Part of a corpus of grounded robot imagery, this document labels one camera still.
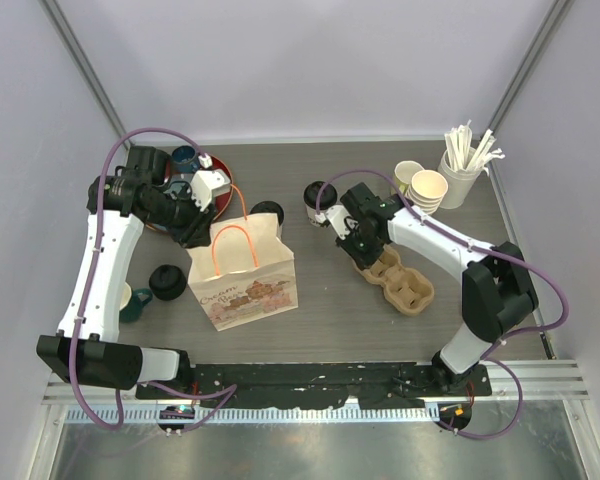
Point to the teal mug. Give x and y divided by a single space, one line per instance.
133 303

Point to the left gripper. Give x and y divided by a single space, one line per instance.
197 232

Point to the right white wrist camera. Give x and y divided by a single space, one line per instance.
339 219

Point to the cardboard cup carrier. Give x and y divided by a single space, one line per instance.
405 288

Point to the brown paper bag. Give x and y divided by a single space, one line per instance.
246 274

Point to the stack of black lids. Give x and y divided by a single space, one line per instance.
167 282

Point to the dark blue mug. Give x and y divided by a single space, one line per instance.
186 159

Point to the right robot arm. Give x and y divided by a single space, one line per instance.
497 293

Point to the bundle of wrapped straws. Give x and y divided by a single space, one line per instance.
464 158

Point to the red round tray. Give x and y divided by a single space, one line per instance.
221 201

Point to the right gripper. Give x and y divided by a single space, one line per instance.
362 260

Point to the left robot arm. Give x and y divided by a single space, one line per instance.
85 349

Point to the white straw holder cup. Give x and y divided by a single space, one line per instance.
459 183

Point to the black cup lid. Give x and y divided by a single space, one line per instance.
328 197
269 206

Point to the stack of paper cups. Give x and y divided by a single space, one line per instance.
427 190

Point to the yellow-green mug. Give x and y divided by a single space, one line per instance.
404 172

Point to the aluminium rail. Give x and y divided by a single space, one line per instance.
515 383

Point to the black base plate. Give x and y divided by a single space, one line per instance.
318 386

